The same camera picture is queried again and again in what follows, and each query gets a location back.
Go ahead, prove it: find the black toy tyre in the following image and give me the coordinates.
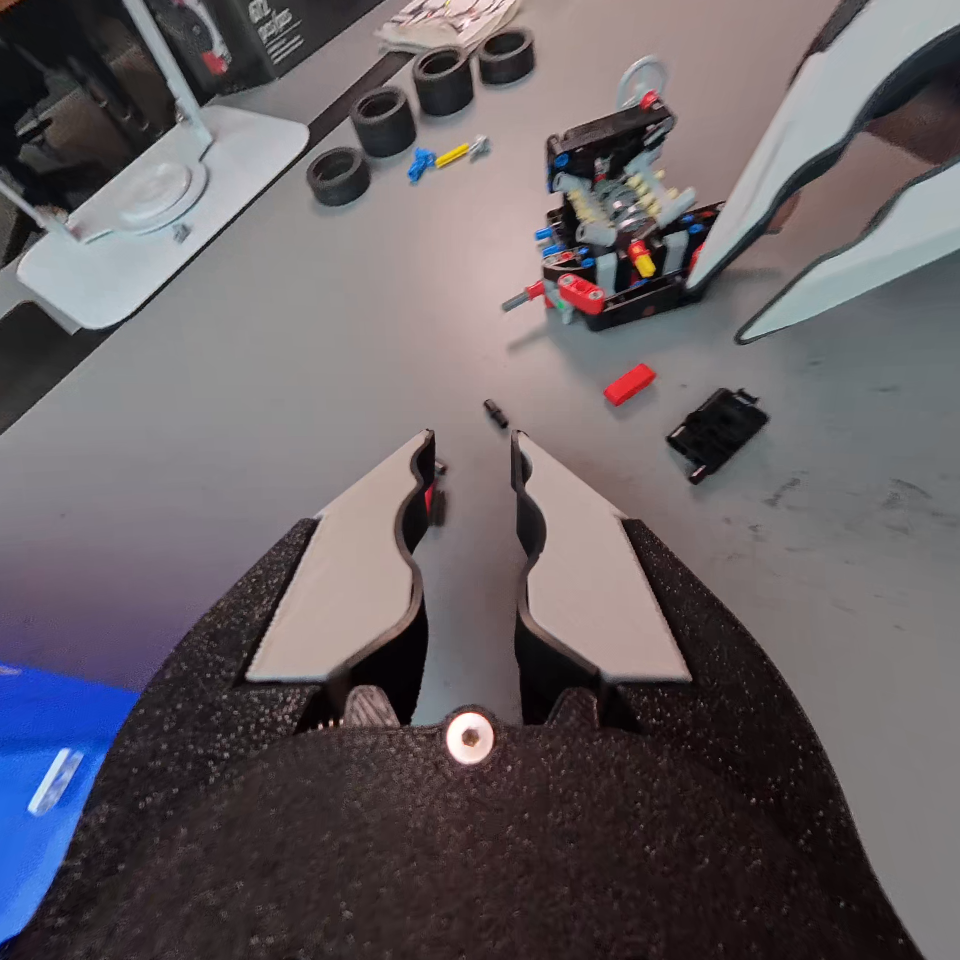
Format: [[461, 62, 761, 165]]
[[411, 46, 476, 117], [477, 27, 537, 86], [306, 147, 371, 207], [349, 85, 417, 159]]

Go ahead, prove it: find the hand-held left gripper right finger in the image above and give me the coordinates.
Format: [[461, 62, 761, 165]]
[[510, 429, 694, 685]]

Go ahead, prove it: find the white book stand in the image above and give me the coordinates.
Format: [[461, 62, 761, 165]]
[[0, 0, 311, 335]]

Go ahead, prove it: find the black brick subassembly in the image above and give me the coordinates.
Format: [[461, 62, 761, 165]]
[[666, 387, 770, 485]]

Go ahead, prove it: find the sticker sheet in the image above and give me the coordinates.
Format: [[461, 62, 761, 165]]
[[375, 0, 522, 54]]

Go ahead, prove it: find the blue plastic bin white tag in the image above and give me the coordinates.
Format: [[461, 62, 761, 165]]
[[0, 660, 144, 946]]

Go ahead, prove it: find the toy car box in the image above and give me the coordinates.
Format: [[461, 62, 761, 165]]
[[146, 0, 391, 95]]

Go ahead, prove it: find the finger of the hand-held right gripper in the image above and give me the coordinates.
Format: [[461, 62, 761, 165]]
[[686, 0, 960, 294], [735, 161, 960, 346]]

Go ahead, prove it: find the toy brick engine chassis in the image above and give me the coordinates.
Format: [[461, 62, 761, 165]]
[[501, 54, 725, 333]]

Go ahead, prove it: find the red brick beam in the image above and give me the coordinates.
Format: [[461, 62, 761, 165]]
[[603, 363, 659, 407]]

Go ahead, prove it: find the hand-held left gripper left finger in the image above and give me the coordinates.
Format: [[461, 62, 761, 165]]
[[244, 429, 438, 685]]

